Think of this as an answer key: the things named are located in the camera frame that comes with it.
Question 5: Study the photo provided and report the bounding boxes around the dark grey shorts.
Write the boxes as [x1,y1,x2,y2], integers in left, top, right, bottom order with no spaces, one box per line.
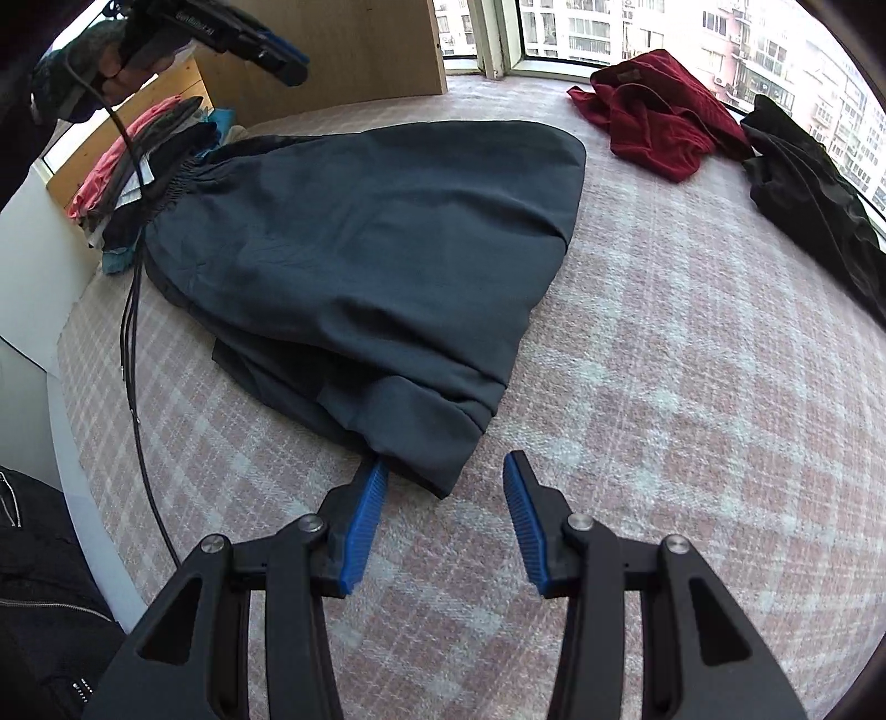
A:
[142,119,588,501]

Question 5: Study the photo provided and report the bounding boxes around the person's left hand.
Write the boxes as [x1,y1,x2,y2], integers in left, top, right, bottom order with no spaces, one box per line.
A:
[93,42,195,98]

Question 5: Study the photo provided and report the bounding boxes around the wooden panel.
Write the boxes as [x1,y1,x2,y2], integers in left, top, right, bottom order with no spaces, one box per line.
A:
[156,0,450,126]

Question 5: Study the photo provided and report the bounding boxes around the white folded garment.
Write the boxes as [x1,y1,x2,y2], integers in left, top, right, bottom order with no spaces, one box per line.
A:
[114,162,157,209]

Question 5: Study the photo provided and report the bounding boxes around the black jacket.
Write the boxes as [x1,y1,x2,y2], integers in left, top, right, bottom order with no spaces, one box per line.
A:
[0,467,132,720]

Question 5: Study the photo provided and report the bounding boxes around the light wooden board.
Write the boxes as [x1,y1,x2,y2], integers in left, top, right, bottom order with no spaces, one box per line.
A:
[47,59,212,202]

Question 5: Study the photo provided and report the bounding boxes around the black garment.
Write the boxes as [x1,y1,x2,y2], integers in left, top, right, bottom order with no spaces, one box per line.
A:
[740,93,886,323]

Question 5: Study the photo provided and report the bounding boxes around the red garment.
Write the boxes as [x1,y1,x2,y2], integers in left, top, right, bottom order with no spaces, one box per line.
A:
[568,50,754,182]

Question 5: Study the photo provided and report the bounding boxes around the apartment buildings outside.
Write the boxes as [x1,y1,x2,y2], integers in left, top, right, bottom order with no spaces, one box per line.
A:
[436,0,886,209]

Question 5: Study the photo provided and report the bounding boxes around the grey folded garment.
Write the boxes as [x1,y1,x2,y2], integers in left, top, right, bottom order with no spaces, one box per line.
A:
[83,95,209,229]

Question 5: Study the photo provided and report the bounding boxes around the pink folded garment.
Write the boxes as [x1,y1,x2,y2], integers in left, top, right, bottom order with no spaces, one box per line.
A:
[68,95,184,221]

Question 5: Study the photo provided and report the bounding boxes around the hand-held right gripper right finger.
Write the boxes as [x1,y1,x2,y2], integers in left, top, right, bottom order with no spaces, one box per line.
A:
[502,450,807,720]

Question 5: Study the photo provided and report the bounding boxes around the black cable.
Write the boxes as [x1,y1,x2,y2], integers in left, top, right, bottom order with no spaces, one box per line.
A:
[59,42,184,572]

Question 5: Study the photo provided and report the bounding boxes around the pink plaid bed sheet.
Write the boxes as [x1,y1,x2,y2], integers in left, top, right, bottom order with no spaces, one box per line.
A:
[51,69,886,720]

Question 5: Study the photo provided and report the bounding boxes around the blue striped garment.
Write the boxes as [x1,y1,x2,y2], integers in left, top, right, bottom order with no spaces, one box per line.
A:
[102,107,236,276]

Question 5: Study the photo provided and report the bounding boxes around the white bed frame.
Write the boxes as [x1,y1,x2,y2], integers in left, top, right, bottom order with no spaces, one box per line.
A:
[0,162,150,624]

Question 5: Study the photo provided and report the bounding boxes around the person's left forearm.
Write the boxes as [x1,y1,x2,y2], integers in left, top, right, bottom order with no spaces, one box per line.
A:
[28,19,126,126]

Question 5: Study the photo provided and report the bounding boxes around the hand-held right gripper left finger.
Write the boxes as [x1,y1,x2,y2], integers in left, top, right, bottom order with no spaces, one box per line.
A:
[79,457,390,720]

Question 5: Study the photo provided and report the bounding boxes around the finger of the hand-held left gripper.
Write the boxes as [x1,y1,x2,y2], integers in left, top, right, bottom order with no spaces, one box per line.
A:
[221,14,310,70]
[231,42,309,89]

